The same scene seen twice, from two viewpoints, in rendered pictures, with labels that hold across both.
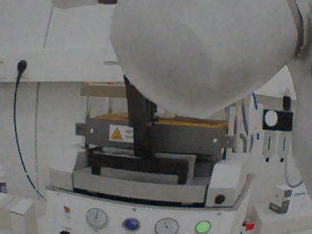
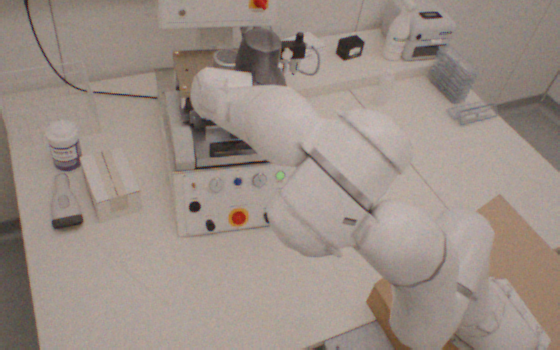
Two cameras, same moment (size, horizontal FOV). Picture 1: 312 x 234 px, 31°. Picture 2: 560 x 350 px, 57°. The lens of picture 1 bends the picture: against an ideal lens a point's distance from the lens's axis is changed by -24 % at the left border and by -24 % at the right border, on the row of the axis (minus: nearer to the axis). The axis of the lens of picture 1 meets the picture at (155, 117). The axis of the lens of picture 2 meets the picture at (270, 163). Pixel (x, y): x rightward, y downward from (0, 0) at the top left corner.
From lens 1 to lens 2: 0.96 m
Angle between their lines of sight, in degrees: 52
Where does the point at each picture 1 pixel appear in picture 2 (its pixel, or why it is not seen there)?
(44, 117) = (62, 15)
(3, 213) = (119, 199)
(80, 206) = (202, 178)
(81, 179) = (203, 162)
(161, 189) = (252, 156)
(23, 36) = not seen: outside the picture
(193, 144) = not seen: hidden behind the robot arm
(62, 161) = (184, 152)
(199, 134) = not seen: hidden behind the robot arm
